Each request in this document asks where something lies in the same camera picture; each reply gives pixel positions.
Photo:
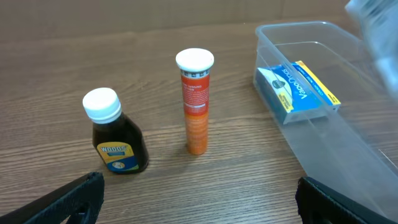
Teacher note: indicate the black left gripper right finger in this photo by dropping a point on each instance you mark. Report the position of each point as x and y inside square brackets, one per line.
[319, 204]

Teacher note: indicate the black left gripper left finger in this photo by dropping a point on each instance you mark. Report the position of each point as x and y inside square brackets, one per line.
[77, 202]

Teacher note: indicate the blue yellow VapoDrops box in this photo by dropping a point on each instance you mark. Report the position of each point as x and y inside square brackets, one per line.
[288, 98]

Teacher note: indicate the white blue medicine box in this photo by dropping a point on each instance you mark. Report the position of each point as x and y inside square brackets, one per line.
[378, 22]

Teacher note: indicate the clear plastic container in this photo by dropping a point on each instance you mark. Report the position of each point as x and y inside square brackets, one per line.
[352, 150]

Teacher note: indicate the dark syrup bottle white cap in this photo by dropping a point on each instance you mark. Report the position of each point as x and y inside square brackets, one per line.
[116, 138]

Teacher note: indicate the orange tablet tube white cap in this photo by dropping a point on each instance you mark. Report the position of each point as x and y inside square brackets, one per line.
[195, 65]

